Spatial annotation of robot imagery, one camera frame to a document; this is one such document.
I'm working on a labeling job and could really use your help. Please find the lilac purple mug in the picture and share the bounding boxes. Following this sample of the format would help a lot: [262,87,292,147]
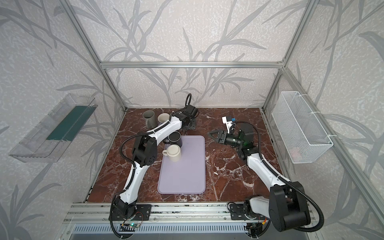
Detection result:
[158,113,170,125]

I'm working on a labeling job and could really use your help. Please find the grey mug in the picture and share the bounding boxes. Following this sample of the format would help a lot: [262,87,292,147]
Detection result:
[143,110,158,130]

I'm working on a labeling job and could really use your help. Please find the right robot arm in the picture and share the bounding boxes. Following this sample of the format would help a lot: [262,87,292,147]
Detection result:
[208,119,325,233]

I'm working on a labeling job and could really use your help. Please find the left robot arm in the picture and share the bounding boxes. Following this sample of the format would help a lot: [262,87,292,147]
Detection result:
[109,93,199,221]

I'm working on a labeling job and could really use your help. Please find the black mug white rim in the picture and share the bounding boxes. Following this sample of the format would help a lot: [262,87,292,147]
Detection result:
[163,131,183,148]

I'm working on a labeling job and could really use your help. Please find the cream white mug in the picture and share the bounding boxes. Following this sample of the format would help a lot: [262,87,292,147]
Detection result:
[162,145,182,162]

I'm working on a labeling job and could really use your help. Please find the lilac rectangular tray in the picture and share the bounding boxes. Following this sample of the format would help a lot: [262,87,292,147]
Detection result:
[158,136,206,195]

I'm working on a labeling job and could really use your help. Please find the white slotted vent strip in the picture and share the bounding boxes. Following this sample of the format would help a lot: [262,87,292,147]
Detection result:
[73,223,246,234]

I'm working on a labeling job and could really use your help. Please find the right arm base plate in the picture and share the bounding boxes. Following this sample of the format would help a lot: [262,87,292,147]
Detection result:
[227,202,270,222]

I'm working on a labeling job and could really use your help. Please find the white wire mesh basket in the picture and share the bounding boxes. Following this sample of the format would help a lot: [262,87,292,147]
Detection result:
[272,91,334,164]

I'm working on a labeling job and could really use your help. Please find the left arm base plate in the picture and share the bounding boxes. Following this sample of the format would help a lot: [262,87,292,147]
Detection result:
[109,205,152,221]

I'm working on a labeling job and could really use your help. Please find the aluminium front rail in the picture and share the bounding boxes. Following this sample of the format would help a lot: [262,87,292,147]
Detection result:
[62,201,316,224]

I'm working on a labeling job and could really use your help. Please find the clear plastic wall bin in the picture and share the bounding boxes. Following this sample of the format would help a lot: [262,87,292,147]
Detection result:
[9,94,98,163]

